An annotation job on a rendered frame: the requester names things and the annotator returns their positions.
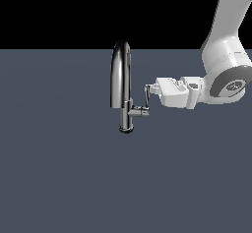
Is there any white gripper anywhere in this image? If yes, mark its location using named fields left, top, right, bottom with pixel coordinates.
left=145, top=77, right=191, bottom=109

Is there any chrome faucet lever handle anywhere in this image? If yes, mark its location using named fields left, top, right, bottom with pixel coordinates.
left=128, top=84, right=154, bottom=118

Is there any chrome gooseneck faucet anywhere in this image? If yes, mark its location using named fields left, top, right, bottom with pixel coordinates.
left=109, top=39, right=136, bottom=135

